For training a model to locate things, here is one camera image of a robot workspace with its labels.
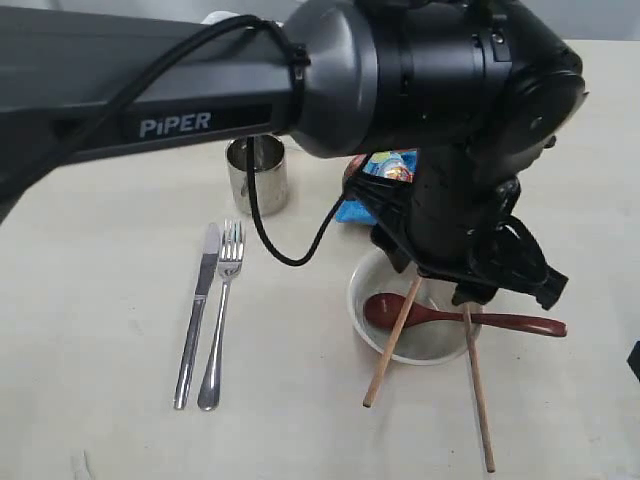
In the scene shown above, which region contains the steel fork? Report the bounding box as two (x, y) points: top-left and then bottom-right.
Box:
(197, 220), (245, 411)

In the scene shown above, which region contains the white perforated plastic basket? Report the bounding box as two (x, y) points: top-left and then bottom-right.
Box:
(201, 10), (238, 25)

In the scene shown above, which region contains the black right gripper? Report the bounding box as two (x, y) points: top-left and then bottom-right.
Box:
(627, 341), (640, 381)

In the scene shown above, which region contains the brown wooden plate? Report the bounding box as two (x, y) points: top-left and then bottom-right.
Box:
(342, 154), (368, 191)

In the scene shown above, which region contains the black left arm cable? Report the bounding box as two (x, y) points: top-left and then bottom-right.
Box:
(49, 13), (351, 267)

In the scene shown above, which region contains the steel cup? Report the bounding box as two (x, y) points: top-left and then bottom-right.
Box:
(225, 135), (288, 216)

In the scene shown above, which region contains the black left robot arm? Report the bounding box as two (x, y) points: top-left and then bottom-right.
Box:
(1, 1), (587, 309)

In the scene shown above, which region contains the grey ceramic bowl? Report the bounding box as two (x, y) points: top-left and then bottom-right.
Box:
(347, 250), (467, 366)

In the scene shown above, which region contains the blue snack packet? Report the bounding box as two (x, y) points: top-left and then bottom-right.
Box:
(334, 150), (417, 226)

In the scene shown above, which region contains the brown wooden spoon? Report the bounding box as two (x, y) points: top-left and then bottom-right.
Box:
(363, 293), (568, 338)

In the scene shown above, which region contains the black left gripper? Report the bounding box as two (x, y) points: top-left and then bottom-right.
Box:
(344, 147), (568, 310)

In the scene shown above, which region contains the wooden chopstick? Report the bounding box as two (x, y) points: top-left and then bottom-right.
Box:
(463, 303), (496, 474)
(362, 276), (422, 408)

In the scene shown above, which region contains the steel table knife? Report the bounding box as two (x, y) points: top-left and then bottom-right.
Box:
(173, 223), (221, 410)

